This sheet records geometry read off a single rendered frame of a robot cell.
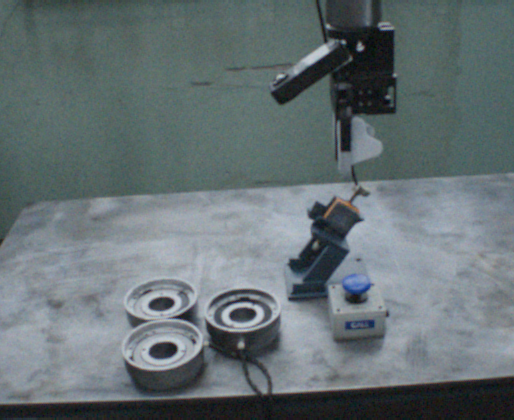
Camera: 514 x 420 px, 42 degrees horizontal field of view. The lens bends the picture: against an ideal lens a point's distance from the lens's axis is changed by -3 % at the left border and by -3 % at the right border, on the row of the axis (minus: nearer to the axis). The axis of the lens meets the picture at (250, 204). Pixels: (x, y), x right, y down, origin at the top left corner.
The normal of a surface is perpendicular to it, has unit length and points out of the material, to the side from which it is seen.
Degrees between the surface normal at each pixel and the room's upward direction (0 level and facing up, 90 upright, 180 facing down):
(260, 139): 90
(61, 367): 0
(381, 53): 90
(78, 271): 0
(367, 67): 90
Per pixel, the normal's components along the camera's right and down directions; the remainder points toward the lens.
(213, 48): 0.01, 0.44
